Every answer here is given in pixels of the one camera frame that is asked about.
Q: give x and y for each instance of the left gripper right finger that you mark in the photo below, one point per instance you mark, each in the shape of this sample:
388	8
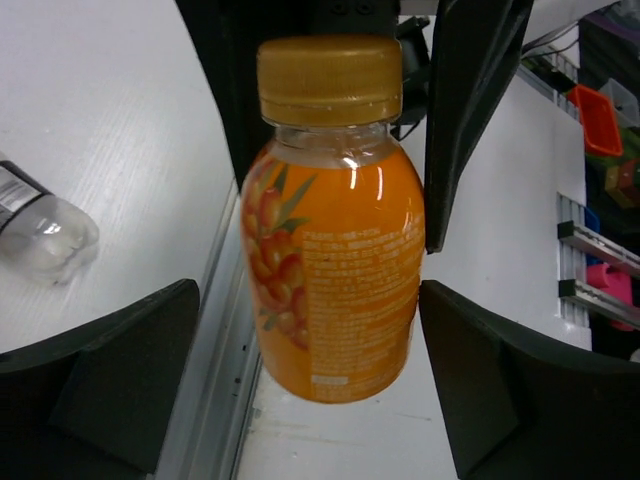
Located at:
518	404

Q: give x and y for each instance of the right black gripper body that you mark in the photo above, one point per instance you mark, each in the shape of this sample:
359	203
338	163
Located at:
303	18

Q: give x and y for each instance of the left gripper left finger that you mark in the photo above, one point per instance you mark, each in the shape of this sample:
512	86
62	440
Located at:
95	402

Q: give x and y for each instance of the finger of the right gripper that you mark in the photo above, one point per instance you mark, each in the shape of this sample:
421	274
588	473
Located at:
226	36
477	48

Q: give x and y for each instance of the clear bottle black label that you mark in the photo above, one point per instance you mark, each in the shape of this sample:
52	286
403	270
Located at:
43	236

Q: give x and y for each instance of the orange juice bottle gold cap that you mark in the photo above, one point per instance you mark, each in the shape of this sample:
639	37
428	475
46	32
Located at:
332	218

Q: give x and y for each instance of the orange storage crate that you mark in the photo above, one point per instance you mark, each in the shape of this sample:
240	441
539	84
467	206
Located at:
600	129

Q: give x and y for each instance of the pink plastic object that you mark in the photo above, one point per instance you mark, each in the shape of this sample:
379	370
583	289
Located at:
611	281

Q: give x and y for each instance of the aluminium frame rail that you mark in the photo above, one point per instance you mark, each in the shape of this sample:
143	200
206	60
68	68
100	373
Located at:
210	415

